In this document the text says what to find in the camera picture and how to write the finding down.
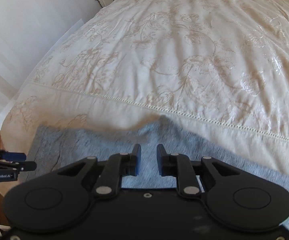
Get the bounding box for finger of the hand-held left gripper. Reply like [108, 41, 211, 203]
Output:
[8, 161, 37, 172]
[2, 152, 26, 162]

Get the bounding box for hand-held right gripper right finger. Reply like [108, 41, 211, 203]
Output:
[157, 143, 240, 201]

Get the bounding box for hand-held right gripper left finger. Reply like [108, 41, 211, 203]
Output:
[56, 143, 142, 201]

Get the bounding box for grey speckled pants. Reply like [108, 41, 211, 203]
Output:
[26, 122, 289, 240]

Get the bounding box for cream embroidered bedspread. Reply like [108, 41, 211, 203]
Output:
[0, 0, 289, 181]

